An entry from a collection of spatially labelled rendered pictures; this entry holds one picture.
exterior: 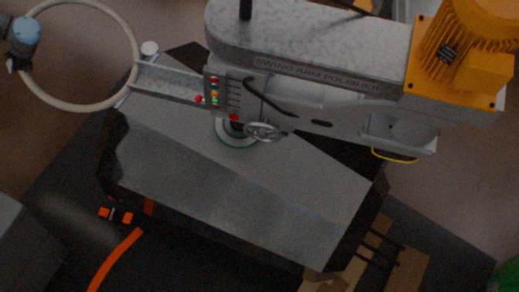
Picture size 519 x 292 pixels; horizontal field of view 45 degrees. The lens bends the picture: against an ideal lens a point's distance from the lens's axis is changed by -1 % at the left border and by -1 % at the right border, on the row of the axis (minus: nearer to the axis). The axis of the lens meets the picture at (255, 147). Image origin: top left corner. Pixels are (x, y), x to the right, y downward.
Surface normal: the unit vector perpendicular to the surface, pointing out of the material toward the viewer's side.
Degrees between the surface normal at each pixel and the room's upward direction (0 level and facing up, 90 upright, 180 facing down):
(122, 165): 45
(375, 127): 0
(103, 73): 0
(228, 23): 0
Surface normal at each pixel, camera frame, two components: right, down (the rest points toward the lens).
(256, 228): -0.30, 0.30
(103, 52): 0.04, -0.37
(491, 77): -0.23, 0.90
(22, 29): 0.50, -0.23
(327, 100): -0.59, -0.44
